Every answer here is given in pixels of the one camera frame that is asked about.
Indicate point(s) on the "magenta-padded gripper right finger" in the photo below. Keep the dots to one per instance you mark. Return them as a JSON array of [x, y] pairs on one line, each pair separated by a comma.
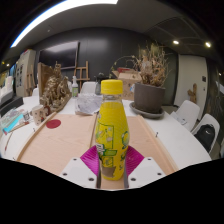
[[146, 171]]

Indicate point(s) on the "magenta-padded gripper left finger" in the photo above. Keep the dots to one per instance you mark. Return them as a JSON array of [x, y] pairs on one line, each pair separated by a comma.
[[78, 171]]

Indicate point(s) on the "yellow drink bottle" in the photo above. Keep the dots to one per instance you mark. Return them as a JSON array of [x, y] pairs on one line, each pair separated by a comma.
[[111, 126]]

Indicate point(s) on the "light wooden drawing board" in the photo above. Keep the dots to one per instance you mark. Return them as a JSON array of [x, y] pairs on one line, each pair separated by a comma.
[[66, 140]]

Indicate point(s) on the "flat round red coaster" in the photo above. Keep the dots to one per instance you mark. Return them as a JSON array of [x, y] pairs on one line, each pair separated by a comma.
[[53, 123]]

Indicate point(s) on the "black backpack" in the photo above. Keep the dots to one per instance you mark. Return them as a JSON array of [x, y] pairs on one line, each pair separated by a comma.
[[205, 136]]

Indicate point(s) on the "white dotted mug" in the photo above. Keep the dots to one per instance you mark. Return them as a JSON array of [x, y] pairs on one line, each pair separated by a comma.
[[39, 114]]

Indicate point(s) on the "white chair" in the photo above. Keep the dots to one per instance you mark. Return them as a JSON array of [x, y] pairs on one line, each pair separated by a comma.
[[88, 88], [213, 121], [188, 113]]

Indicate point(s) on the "potted dried plant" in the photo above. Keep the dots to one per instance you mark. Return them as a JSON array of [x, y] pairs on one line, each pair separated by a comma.
[[149, 96]]

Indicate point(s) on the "white spray bottle green label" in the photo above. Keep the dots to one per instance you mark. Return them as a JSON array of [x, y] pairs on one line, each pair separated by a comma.
[[75, 89]]

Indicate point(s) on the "golden carved sculpture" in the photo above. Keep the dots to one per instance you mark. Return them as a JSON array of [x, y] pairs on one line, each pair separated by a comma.
[[55, 90]]

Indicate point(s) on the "cardboard box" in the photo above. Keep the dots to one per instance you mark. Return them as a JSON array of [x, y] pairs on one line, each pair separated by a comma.
[[128, 83]]

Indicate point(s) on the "small wooden figure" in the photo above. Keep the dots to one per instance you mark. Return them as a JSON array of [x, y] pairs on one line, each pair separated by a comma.
[[192, 93]]

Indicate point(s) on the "wooden easel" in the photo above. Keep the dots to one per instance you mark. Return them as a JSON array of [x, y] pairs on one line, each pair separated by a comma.
[[82, 75]]

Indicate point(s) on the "white cabinet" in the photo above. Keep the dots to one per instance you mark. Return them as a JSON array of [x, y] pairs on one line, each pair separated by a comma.
[[25, 71]]

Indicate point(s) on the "long ceiling light strip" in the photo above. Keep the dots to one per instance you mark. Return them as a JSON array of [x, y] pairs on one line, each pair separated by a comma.
[[50, 13]]

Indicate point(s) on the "black wall screen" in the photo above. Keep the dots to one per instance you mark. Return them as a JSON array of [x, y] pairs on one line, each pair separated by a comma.
[[60, 55]]

